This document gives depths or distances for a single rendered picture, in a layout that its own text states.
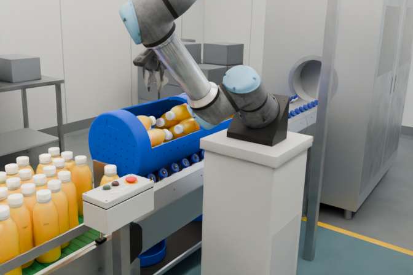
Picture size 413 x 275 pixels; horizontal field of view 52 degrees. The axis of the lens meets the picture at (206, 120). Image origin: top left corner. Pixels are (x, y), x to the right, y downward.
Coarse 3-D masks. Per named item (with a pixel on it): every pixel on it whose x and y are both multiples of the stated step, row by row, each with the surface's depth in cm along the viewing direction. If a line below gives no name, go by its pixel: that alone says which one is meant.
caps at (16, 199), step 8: (0, 176) 131; (8, 184) 127; (16, 184) 128; (24, 184) 125; (32, 184) 126; (0, 192) 120; (24, 192) 123; (32, 192) 124; (40, 192) 120; (48, 192) 120; (8, 200) 116; (16, 200) 116; (40, 200) 119; (0, 208) 110; (8, 208) 111; (0, 216) 109
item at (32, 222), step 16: (16, 192) 128; (16, 208) 117; (32, 208) 124; (48, 208) 120; (0, 224) 109; (16, 224) 113; (32, 224) 124; (48, 224) 120; (0, 240) 109; (16, 240) 112; (32, 240) 121; (48, 240) 121; (0, 256) 110; (48, 256) 122; (16, 272) 113
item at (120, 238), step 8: (128, 224) 131; (112, 232) 131; (120, 232) 129; (128, 232) 132; (112, 240) 132; (120, 240) 129; (128, 240) 132; (112, 248) 132; (120, 248) 130; (128, 248) 133; (112, 256) 133; (120, 256) 131; (128, 256) 134; (112, 264) 134; (120, 264) 132; (128, 264) 134; (120, 272) 132; (128, 272) 135
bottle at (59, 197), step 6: (54, 192) 127; (60, 192) 128; (54, 198) 126; (60, 198) 127; (66, 198) 130; (60, 204) 127; (66, 204) 129; (60, 210) 127; (66, 210) 129; (60, 216) 128; (66, 216) 130; (60, 222) 128; (66, 222) 130; (60, 228) 128; (66, 228) 130; (66, 246) 132
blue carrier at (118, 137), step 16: (176, 96) 193; (112, 112) 161; (128, 112) 163; (144, 112) 194; (160, 112) 205; (96, 128) 167; (112, 128) 161; (128, 128) 157; (144, 128) 160; (224, 128) 204; (96, 144) 168; (112, 144) 163; (128, 144) 158; (144, 144) 158; (176, 144) 174; (192, 144) 184; (112, 160) 165; (128, 160) 160; (144, 160) 159; (160, 160) 168; (176, 160) 184
